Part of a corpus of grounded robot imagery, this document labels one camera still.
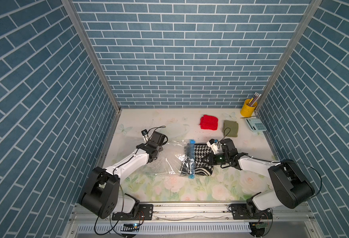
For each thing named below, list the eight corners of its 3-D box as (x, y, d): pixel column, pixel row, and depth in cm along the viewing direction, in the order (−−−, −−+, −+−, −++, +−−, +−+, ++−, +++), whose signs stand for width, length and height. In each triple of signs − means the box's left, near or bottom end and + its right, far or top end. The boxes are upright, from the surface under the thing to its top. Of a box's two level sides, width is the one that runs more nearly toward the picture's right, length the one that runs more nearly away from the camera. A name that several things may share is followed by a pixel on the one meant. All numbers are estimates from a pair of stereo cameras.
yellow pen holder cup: (241, 117, 119) (246, 108, 110) (238, 108, 125) (242, 98, 117) (253, 117, 119) (259, 108, 110) (249, 108, 125) (254, 98, 117)
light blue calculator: (249, 131, 109) (251, 129, 107) (245, 120, 116) (246, 118, 114) (265, 131, 109) (266, 129, 107) (260, 120, 116) (261, 118, 114)
